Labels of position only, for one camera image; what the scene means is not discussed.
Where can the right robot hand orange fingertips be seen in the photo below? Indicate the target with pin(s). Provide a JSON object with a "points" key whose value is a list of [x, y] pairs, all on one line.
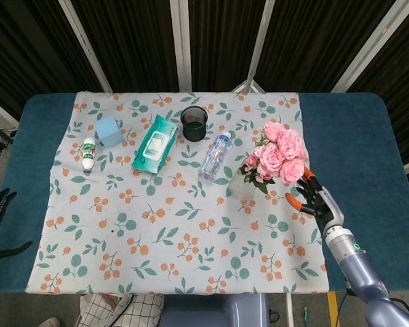
{"points": [[323, 207]]}

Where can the pink artificial flower bouquet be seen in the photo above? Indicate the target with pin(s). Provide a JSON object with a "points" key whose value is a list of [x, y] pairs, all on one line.
{"points": [[276, 153]]}

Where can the lavender robot base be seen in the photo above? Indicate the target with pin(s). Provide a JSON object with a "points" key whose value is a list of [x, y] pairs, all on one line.
{"points": [[208, 310]]}

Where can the clear textured glass vase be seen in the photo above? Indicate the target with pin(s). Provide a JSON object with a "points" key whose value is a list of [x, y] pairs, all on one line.
{"points": [[240, 189]]}

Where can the blue velvet table cover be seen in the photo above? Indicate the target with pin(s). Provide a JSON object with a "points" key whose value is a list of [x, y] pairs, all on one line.
{"points": [[344, 136]]}

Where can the small white bottle green label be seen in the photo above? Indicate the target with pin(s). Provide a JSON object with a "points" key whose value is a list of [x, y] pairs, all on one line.
{"points": [[88, 153]]}

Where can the white table leg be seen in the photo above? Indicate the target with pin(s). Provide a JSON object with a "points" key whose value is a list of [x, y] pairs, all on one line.
{"points": [[288, 310]]}

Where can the clear plastic water bottle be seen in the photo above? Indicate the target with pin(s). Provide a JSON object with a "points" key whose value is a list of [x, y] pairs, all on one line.
{"points": [[215, 155]]}

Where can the light shoe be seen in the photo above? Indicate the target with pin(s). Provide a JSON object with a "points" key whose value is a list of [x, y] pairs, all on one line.
{"points": [[49, 322]]}

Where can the light blue cube box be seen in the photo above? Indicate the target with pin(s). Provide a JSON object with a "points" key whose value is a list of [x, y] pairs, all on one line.
{"points": [[109, 133]]}

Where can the black mesh pen holder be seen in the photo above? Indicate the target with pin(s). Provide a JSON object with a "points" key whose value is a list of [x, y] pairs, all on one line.
{"points": [[193, 131]]}

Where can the floral print tablecloth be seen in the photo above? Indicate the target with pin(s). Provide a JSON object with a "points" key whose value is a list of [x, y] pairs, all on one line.
{"points": [[156, 238]]}

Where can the green wet wipes pack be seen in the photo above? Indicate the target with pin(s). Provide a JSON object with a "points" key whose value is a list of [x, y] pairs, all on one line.
{"points": [[153, 146]]}

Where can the white black checkered bag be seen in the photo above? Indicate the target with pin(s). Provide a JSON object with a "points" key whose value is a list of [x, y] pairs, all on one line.
{"points": [[139, 310]]}

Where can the dark brown pleated curtain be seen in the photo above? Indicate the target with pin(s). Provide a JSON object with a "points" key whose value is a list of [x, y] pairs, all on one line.
{"points": [[225, 34]]}

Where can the white post with foot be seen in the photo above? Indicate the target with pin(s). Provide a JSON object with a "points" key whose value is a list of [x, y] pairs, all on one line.
{"points": [[261, 34]]}

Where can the white double frame post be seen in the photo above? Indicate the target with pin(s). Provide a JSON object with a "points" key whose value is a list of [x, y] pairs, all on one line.
{"points": [[182, 51]]}

